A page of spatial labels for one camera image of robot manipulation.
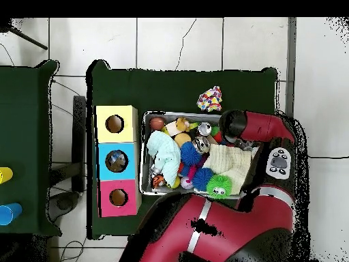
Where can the cream waffle cloth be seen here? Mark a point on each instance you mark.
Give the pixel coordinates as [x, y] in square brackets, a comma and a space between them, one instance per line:
[229, 163]

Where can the crushed silver drink can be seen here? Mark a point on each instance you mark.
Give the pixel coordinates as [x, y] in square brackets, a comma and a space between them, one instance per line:
[201, 144]

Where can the dark green table cloth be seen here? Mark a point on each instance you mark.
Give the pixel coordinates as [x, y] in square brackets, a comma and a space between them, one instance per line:
[21, 122]
[163, 90]

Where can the blue cylinder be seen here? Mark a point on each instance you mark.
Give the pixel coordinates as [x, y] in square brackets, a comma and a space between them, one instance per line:
[9, 214]

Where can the gray round floor base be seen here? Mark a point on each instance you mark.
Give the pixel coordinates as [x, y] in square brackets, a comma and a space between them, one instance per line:
[64, 203]

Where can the tan teddy bear plush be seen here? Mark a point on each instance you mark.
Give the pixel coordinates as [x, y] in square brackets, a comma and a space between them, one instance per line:
[181, 125]

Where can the black frame stand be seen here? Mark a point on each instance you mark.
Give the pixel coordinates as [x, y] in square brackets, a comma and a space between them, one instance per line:
[79, 136]

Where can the yellow cylinder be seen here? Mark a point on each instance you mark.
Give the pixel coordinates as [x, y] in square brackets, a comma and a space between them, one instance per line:
[5, 175]

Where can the wooden box with three holes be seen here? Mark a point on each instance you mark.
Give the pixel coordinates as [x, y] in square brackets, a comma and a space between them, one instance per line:
[128, 131]

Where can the light blue waffle cloth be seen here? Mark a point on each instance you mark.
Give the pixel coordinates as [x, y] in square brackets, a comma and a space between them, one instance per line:
[163, 155]

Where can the orange tiger striped toy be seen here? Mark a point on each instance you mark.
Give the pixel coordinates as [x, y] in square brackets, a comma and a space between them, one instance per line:
[157, 181]

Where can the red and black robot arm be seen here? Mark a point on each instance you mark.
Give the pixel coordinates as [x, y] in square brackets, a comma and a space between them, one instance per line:
[245, 226]

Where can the brown football toy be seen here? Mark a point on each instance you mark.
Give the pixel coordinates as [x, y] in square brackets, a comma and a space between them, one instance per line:
[157, 123]

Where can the colourful polka dot cloth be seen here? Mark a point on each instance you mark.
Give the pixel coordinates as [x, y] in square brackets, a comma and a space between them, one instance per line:
[210, 99]

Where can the black tripod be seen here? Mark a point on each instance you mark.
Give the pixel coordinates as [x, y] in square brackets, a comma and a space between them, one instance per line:
[27, 41]

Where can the green spiky rubber ball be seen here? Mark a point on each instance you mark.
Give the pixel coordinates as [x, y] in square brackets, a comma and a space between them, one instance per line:
[219, 187]

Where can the blue spiky rubber ball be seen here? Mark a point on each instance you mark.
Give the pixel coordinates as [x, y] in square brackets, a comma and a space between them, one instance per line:
[202, 178]
[190, 153]

